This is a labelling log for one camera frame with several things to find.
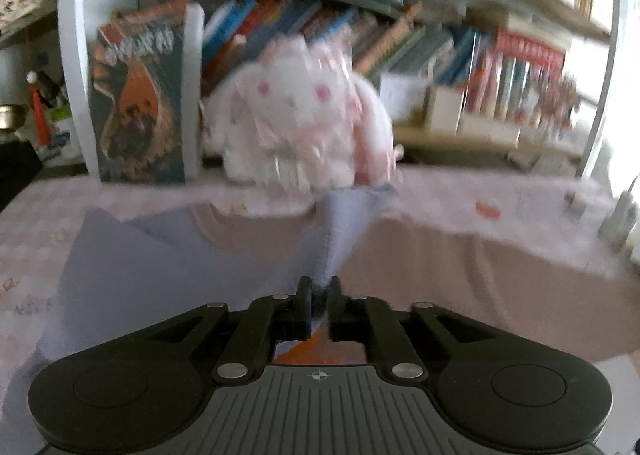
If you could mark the white shelf unit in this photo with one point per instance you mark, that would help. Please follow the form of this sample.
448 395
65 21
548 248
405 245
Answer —
72 60

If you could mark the beige cloth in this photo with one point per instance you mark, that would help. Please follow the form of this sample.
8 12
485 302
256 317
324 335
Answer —
510 195

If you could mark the black pad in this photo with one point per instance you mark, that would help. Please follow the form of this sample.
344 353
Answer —
17 170

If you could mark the white square box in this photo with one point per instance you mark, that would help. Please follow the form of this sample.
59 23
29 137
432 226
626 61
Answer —
402 97

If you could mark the cream paper box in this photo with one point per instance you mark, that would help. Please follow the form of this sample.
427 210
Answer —
445 107

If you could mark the row of colourful books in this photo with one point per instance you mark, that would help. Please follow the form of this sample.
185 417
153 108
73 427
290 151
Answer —
380 40

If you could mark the metal bowl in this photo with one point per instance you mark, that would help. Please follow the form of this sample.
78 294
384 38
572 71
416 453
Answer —
10 117

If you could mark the white and pink plush rabbit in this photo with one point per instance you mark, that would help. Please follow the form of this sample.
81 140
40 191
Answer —
300 110

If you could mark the red box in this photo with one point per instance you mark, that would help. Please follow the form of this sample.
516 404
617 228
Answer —
530 47

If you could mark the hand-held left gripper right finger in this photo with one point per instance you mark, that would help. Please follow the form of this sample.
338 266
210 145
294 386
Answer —
340 310

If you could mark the large dark illustrated book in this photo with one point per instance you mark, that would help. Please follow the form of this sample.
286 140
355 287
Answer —
140 95

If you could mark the red white bottle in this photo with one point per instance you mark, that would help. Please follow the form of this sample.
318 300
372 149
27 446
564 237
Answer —
37 110

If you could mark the lilac and beige sweatshirt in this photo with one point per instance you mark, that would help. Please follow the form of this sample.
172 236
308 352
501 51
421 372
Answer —
225 265

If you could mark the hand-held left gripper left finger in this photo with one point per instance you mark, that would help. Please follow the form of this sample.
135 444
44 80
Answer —
302 307

